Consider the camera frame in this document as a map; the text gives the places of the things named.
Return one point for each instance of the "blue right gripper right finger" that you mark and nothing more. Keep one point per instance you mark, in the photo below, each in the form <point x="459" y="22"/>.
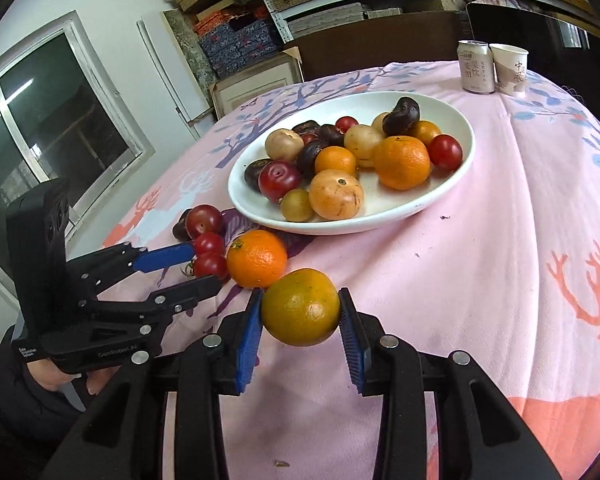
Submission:
<point x="355" y="342"/>

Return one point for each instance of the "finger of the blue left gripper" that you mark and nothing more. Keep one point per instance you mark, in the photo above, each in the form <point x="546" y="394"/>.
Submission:
<point x="148" y="261"/>
<point x="184" y="296"/>

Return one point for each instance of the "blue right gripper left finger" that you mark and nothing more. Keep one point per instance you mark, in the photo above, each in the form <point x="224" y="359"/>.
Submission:
<point x="247" y="341"/>

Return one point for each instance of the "yellow-green orange tomato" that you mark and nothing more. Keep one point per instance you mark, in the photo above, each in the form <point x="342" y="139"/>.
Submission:
<point x="301" y="309"/>

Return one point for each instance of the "small yellow-green tomato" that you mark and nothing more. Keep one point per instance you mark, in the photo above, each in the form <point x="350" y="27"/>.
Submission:
<point x="295" y="206"/>

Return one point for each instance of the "orange-yellow passion fruit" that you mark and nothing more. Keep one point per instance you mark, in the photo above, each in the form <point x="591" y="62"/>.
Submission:
<point x="335" y="195"/>

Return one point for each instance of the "dark red plum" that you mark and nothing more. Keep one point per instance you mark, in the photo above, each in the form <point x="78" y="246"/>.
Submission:
<point x="277" y="178"/>

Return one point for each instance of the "small pale yellow fruit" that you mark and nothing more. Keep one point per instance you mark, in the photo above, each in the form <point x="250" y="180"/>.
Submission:
<point x="283" y="144"/>

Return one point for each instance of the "large textured orange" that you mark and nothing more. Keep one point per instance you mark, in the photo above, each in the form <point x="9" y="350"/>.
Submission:
<point x="402" y="162"/>

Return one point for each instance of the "pale yellow round fruit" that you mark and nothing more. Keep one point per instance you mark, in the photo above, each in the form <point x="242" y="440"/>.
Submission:
<point x="378" y="122"/>
<point x="362" y="141"/>

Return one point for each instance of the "red cherry tomato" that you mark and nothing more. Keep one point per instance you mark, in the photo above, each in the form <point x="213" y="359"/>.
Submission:
<point x="308" y="137"/>
<point x="445" y="153"/>
<point x="209" y="243"/>
<point x="344" y="123"/>

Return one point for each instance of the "smooth orange tomato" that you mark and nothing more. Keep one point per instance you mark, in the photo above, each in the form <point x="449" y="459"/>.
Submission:
<point x="425" y="131"/>

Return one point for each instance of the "person's left hand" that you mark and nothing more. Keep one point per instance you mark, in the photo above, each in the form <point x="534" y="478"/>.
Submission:
<point x="51" y="378"/>

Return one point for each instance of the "pink deer tablecloth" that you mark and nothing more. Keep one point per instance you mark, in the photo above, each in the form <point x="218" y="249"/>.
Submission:
<point x="506" y="267"/>

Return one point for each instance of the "framed picture leaning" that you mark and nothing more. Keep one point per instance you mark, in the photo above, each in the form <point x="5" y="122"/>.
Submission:
<point x="278" y="71"/>

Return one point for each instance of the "white oval plate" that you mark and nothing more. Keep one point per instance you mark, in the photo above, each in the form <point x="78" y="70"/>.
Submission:
<point x="382" y="205"/>

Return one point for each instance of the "pink drink can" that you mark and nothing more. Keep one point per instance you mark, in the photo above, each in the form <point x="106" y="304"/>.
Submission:
<point x="476" y="66"/>

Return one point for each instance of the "white paper cup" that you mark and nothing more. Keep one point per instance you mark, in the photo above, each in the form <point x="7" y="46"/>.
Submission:
<point x="510" y="65"/>

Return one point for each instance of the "window with grey frame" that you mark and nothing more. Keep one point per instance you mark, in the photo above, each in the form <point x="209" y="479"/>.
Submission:
<point x="61" y="116"/>

